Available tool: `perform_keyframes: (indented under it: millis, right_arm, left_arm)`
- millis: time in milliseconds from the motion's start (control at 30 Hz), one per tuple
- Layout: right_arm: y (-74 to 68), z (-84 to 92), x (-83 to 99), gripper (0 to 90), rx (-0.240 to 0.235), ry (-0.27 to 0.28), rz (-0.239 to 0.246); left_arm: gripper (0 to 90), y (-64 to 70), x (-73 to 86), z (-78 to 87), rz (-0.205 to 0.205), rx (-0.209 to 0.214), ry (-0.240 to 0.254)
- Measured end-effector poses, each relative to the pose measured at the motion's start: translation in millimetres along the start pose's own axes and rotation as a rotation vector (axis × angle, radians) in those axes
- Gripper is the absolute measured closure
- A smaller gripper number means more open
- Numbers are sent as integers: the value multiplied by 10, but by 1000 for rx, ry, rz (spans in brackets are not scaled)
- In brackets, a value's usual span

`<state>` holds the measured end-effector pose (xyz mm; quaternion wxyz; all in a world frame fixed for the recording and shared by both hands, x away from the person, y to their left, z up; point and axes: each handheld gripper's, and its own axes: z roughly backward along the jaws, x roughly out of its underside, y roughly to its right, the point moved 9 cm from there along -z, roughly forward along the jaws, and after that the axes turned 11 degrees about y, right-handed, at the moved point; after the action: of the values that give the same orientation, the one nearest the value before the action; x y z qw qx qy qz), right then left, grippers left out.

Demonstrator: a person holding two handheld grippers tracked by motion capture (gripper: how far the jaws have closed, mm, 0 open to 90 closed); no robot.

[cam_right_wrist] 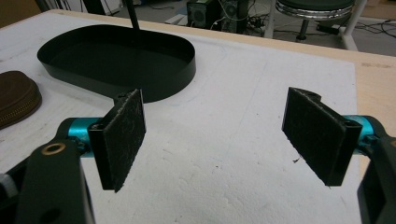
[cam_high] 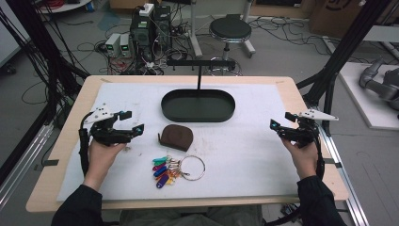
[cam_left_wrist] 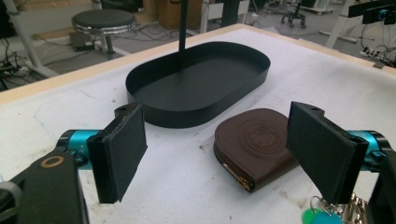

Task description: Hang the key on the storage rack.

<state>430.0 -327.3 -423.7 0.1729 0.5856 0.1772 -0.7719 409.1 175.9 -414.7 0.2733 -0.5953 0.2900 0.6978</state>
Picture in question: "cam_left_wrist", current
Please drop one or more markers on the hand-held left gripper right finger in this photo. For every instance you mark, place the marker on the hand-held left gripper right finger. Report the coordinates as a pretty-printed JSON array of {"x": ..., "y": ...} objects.
[{"x": 320, "y": 152}]

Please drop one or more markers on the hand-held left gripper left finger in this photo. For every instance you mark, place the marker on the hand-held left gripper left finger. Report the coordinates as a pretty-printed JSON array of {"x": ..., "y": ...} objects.
[{"x": 118, "y": 155}]

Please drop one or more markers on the key bunch with coloured tags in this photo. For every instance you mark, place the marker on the key bunch with coloured tags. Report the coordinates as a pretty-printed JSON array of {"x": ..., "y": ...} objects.
[{"x": 320, "y": 217}]

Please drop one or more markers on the brown leather wallet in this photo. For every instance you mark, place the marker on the brown leather wallet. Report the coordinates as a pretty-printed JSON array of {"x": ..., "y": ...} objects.
[{"x": 249, "y": 146}]

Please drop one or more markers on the black oval tray with stand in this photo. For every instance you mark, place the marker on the black oval tray with stand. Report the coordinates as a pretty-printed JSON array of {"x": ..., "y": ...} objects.
[{"x": 199, "y": 90}]

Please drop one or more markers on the black office chair base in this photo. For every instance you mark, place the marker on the black office chair base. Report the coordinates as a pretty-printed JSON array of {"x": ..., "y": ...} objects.
[{"x": 294, "y": 17}]

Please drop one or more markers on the white table mat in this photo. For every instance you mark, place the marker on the white table mat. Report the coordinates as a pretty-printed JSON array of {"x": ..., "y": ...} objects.
[{"x": 186, "y": 186}]

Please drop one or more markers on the small black floor box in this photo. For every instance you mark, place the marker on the small black floor box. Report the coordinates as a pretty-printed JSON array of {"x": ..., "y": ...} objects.
[{"x": 81, "y": 42}]

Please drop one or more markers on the round black stool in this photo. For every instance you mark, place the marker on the round black stool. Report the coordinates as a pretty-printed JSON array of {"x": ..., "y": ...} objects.
[{"x": 104, "y": 20}]

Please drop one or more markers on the white metal stand leg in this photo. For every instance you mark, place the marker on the white metal stand leg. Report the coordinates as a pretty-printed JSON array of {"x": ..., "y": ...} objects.
[{"x": 25, "y": 40}]

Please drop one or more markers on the cardboard box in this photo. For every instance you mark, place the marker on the cardboard box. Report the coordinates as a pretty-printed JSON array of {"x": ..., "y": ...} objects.
[{"x": 171, "y": 12}]

